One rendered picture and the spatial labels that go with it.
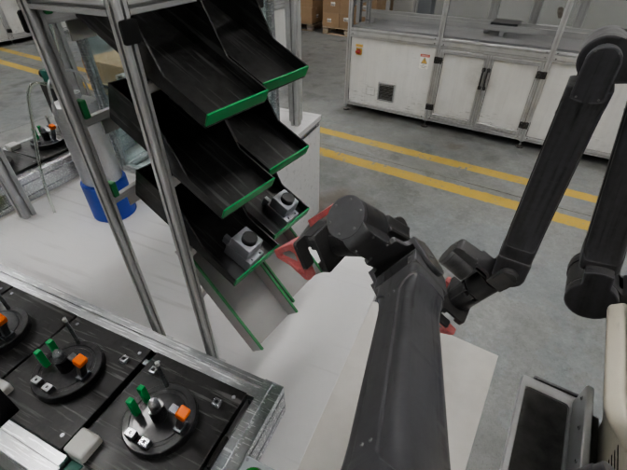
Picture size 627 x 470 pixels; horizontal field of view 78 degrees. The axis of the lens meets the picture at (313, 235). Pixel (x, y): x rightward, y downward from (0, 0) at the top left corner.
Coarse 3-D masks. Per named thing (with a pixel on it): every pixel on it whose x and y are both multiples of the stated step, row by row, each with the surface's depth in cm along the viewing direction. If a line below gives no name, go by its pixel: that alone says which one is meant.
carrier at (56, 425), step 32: (64, 320) 82; (64, 352) 82; (96, 352) 86; (128, 352) 88; (0, 384) 80; (32, 384) 80; (64, 384) 80; (96, 384) 82; (32, 416) 77; (64, 416) 77; (96, 416) 78
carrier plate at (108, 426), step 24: (168, 360) 87; (144, 384) 82; (192, 384) 82; (216, 384) 82; (120, 408) 78; (216, 408) 78; (240, 408) 79; (96, 432) 74; (120, 432) 74; (216, 432) 74; (96, 456) 71; (120, 456) 71; (168, 456) 71; (192, 456) 71
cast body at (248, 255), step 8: (240, 232) 74; (248, 232) 74; (224, 240) 78; (232, 240) 73; (240, 240) 74; (248, 240) 73; (256, 240) 74; (232, 248) 75; (240, 248) 74; (248, 248) 73; (256, 248) 75; (232, 256) 77; (240, 256) 75; (248, 256) 74; (256, 256) 76; (240, 264) 77; (248, 264) 75
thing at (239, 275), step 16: (144, 176) 73; (144, 192) 76; (176, 192) 82; (160, 208) 75; (192, 208) 81; (208, 208) 83; (240, 208) 82; (192, 224) 79; (208, 224) 80; (224, 224) 82; (240, 224) 83; (256, 224) 82; (192, 240) 75; (208, 240) 78; (272, 240) 81; (208, 256) 74; (224, 256) 77; (224, 272) 74; (240, 272) 76
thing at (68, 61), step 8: (56, 24) 139; (56, 32) 140; (64, 40) 143; (64, 48) 145; (64, 56) 145; (72, 56) 147; (64, 64) 146; (72, 64) 148; (72, 72) 149; (72, 80) 150; (80, 80) 153; (80, 88) 153
